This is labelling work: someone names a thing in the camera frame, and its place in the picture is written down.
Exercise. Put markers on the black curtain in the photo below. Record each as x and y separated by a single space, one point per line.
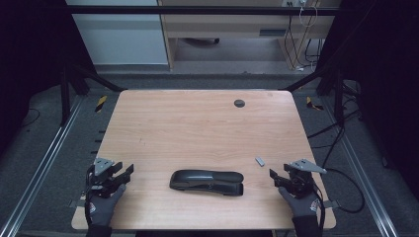
385 65
29 49

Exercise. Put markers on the black stapler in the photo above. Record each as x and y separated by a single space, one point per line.
206 182

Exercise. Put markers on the white cabinet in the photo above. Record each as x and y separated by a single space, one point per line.
125 42

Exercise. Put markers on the grey tape piece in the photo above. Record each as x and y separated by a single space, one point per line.
75 203
332 204

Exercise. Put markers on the light wooden desk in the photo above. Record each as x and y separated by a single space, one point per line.
224 24

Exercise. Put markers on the person's right hand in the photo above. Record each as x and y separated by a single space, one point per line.
303 205

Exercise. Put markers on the black horizontal frame bar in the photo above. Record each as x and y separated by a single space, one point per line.
197 10

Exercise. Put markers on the black upright frame post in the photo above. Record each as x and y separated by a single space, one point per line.
65 98
339 98

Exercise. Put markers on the black slanted frame strut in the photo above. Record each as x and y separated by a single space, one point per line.
306 80
99 80

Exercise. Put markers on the aluminium floor rail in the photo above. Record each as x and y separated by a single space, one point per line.
42 158
362 171

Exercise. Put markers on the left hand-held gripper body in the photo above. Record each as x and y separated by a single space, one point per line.
100 166

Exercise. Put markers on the grey round table grommet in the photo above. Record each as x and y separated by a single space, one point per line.
239 103

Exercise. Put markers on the silver staple strip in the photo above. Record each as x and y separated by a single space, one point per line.
260 161

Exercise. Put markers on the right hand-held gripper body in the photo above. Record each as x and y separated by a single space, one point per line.
301 182

